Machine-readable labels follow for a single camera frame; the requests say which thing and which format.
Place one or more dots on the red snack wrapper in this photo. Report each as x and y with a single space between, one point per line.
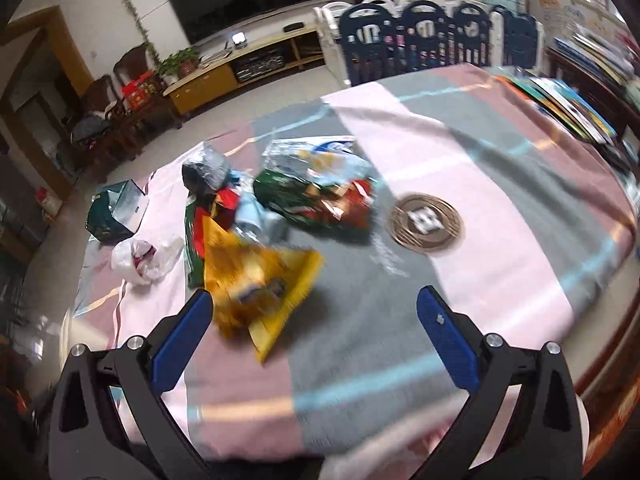
221 208

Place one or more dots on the dark green tissue box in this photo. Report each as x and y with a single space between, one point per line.
116 212

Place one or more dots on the potted green plant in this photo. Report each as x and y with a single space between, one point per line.
180 64

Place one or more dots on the clear blue printed wrapper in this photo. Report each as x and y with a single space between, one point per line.
323 160

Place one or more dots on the wooden tv cabinet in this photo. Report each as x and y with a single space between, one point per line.
279 54

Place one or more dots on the grey black plastic bag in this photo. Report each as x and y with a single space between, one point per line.
205 171

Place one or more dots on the striped pink grey tablecloth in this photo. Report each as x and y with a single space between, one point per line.
478 194

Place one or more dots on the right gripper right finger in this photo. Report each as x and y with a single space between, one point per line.
543 439

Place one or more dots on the dark wooden armchair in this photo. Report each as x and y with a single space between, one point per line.
132 65
101 134

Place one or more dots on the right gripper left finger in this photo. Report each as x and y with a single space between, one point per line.
87 439

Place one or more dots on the stack of books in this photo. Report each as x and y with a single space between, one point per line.
592 93

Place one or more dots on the yellow chip bag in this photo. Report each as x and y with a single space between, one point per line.
255 288

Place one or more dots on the blue white baby fence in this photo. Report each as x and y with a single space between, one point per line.
377 39

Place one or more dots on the green snack wrapper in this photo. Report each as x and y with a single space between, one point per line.
194 249

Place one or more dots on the green red foil snack bag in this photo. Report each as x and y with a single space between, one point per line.
310 205

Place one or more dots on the red gift box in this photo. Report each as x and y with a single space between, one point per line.
139 92

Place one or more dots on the white plastic bag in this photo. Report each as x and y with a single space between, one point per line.
140 263

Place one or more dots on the light blue face mask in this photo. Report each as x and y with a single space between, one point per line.
252 221

